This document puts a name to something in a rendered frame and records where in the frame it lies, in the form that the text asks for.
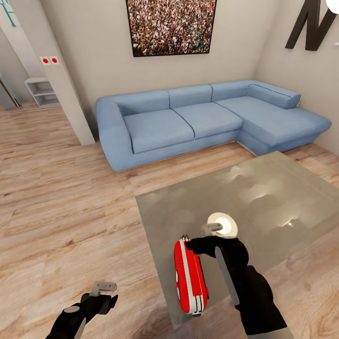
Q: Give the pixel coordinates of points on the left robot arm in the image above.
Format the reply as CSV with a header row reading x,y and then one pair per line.
x,y
72,321

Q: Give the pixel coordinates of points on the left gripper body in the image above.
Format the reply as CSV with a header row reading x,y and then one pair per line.
x,y
101,304

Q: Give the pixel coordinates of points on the picture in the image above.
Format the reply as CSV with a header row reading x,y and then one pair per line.
x,y
170,27

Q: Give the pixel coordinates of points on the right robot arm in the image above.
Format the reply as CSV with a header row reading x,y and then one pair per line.
x,y
249,290

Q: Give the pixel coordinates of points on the radio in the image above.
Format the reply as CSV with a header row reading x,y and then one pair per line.
x,y
192,291

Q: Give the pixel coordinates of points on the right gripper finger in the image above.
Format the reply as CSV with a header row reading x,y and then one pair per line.
x,y
189,245

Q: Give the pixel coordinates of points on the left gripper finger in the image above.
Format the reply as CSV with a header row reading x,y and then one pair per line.
x,y
113,301

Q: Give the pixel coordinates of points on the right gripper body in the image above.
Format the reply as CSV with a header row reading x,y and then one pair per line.
x,y
200,245

